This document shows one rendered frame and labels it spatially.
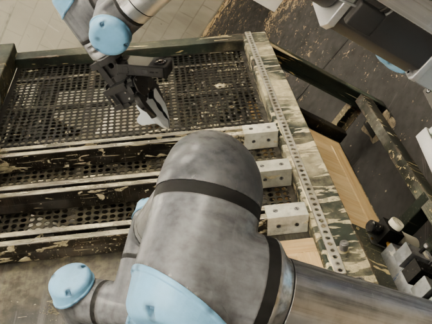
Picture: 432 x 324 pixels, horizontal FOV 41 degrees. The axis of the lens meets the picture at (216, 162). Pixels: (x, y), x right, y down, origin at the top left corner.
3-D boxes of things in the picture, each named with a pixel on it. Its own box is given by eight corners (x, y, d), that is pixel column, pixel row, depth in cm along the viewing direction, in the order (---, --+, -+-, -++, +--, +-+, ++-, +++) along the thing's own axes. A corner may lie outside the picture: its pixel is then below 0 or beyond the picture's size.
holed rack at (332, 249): (346, 274, 156) (347, 272, 155) (335, 275, 155) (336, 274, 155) (250, 32, 290) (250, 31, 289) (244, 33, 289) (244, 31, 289)
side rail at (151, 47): (244, 60, 289) (243, 39, 283) (20, 80, 282) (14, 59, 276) (242, 53, 296) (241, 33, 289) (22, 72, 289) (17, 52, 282)
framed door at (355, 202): (400, 274, 225) (404, 270, 224) (285, 228, 205) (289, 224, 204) (336, 146, 298) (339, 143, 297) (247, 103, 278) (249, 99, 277)
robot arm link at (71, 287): (80, 300, 90) (35, 292, 93) (100, 342, 97) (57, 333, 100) (103, 262, 96) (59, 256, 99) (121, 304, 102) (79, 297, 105)
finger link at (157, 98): (156, 126, 136) (134, 95, 132) (177, 118, 133) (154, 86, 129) (152, 134, 134) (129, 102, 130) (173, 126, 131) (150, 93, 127)
